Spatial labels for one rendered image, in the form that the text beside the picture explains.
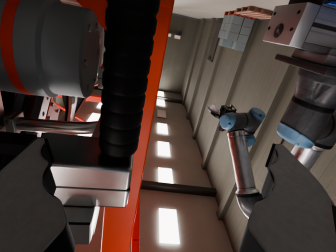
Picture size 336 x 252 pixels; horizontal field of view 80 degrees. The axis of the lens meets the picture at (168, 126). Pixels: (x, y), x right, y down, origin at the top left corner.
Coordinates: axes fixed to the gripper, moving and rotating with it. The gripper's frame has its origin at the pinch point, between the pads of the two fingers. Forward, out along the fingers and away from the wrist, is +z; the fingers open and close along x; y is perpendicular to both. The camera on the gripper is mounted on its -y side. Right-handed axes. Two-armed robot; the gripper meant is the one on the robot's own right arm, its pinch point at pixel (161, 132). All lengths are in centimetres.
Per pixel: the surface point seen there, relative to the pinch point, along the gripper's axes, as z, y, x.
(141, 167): 58, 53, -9
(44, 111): 35.5, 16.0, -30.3
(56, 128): 22.0, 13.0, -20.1
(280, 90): 464, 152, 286
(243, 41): 727, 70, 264
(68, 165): 1.9, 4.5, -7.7
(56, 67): 14.5, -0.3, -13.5
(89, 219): 0.6, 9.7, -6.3
